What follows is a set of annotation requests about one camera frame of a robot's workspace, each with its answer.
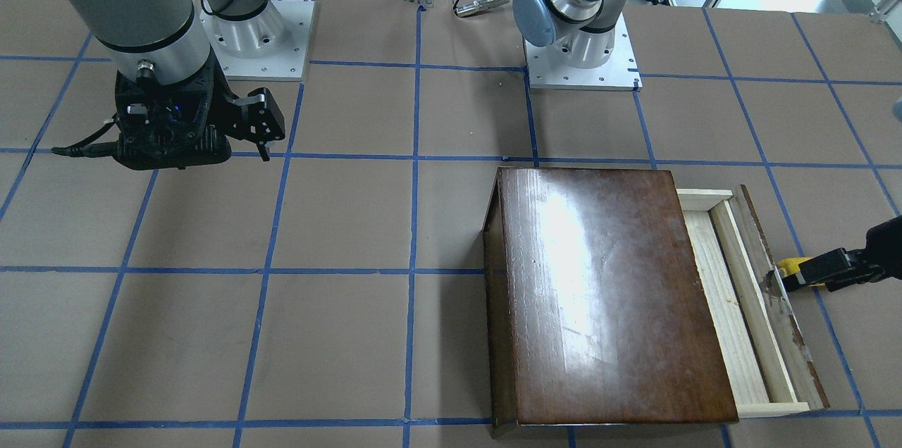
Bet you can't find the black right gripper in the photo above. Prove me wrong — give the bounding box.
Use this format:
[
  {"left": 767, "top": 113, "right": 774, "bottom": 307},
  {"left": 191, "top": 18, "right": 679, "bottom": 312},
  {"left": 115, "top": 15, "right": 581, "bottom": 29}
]
[{"left": 116, "top": 54, "right": 286, "bottom": 162}]

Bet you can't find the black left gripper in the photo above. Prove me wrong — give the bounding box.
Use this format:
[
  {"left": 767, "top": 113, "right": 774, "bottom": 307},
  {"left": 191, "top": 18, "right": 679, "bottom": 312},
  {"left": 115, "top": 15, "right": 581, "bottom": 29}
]
[{"left": 803, "top": 215, "right": 901, "bottom": 292}]

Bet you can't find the light wood drawer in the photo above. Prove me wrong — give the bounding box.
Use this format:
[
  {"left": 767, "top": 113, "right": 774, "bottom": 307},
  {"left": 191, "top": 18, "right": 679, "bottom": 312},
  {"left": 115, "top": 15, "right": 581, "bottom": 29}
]
[{"left": 677, "top": 185, "right": 830, "bottom": 419}]

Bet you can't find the dark wooden drawer cabinet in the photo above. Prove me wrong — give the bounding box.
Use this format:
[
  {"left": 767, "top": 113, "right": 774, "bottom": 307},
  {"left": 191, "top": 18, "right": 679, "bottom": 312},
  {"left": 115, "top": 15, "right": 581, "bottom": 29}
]
[{"left": 483, "top": 168, "right": 739, "bottom": 438}]

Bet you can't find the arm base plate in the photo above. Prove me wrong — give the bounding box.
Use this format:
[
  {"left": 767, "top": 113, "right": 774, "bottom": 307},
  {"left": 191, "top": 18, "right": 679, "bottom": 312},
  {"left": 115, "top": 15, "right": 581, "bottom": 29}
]
[
  {"left": 523, "top": 15, "right": 643, "bottom": 92},
  {"left": 199, "top": 1, "right": 316, "bottom": 81}
]

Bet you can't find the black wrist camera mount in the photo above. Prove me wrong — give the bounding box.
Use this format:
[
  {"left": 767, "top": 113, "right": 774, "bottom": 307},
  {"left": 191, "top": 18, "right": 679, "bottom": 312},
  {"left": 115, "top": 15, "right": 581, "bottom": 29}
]
[{"left": 113, "top": 104, "right": 231, "bottom": 170}]

